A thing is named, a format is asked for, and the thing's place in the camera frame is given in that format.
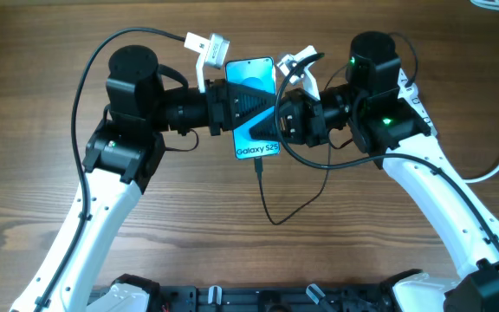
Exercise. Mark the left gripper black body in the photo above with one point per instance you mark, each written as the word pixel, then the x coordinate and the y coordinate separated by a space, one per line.
pixel 216 106

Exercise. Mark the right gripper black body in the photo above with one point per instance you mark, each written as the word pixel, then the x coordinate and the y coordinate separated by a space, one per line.
pixel 312 114

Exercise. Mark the blue-screen Galaxy smartphone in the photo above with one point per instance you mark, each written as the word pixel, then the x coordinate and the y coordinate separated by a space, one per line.
pixel 255 87

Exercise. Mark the white power strip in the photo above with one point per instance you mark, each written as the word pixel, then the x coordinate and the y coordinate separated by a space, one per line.
pixel 411 96

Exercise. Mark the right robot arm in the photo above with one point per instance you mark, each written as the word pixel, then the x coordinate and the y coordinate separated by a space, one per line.
pixel 391 129

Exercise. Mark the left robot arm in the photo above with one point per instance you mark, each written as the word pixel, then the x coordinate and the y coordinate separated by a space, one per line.
pixel 146 99

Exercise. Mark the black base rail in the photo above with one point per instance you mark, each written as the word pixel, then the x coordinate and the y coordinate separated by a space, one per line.
pixel 353 297

